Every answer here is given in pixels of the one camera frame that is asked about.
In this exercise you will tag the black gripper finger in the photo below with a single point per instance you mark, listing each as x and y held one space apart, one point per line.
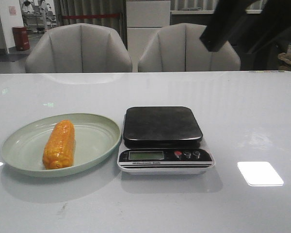
228 18

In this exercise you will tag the orange corn cob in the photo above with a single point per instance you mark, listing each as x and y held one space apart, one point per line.
59 149

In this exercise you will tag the dark grey counter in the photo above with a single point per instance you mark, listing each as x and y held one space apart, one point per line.
266 58

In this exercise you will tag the right grey upholstered chair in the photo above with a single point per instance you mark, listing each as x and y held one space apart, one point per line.
177 48

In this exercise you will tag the grey upholstered chair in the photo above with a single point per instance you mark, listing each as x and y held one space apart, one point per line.
79 48
177 48

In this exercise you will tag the black electronic kitchen scale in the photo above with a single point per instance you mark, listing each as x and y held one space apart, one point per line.
163 140

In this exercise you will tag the left grey upholstered chair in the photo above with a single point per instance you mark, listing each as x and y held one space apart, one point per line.
79 48

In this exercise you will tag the light green plate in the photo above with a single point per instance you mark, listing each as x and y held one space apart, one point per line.
97 137

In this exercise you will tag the red bin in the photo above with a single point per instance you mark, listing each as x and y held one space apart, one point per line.
21 38

